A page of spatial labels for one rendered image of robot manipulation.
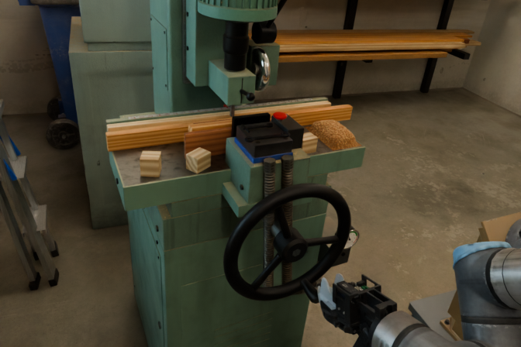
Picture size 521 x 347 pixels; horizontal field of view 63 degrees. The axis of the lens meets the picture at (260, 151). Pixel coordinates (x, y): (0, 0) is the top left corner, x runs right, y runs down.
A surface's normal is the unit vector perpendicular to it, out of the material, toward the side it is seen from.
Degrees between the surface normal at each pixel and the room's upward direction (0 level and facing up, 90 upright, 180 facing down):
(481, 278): 87
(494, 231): 45
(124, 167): 0
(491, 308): 51
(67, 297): 0
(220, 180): 90
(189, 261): 90
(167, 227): 90
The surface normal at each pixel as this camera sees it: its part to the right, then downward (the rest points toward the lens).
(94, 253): 0.08, -0.88
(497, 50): -0.94, 0.10
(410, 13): 0.34, 0.47
